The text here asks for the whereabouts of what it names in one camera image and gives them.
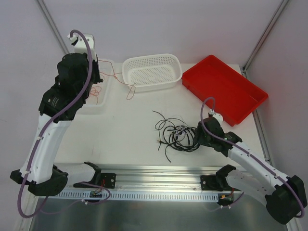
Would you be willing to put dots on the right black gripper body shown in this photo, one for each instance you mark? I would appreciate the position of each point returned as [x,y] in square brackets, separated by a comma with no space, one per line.
[199,137]

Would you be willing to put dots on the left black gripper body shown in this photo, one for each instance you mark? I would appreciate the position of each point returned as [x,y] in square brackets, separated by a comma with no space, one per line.
[96,72]

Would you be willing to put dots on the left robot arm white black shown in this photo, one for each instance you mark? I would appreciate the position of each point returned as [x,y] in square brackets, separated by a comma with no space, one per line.
[57,110]

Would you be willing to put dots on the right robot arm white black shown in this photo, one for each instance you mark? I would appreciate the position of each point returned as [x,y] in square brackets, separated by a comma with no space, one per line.
[284,197]

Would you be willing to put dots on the clear white rectangular basket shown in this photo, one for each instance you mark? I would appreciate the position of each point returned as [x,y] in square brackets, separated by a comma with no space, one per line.
[99,92]

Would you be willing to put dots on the red plastic tray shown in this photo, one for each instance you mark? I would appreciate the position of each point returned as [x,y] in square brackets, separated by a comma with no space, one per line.
[235,96]

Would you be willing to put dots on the white perforated rounded basket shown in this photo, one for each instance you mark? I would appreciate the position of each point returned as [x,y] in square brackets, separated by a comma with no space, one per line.
[152,72]

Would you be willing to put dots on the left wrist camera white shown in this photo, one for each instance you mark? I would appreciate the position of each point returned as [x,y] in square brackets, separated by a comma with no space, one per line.
[79,45]

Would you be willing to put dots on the left aluminium frame post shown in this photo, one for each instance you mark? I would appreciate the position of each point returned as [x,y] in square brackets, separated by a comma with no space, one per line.
[53,27]

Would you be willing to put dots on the aluminium frame post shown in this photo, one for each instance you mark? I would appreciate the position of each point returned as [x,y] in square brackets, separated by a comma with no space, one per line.
[53,27]
[266,33]

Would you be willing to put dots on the aluminium mounting rail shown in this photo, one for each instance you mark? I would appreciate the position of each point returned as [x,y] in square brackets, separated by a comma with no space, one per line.
[154,176]

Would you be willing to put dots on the right aluminium frame post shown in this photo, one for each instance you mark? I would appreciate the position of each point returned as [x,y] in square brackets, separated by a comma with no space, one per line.
[266,33]

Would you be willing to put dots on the white slotted cable duct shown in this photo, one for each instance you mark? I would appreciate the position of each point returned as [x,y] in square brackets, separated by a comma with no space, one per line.
[138,196]

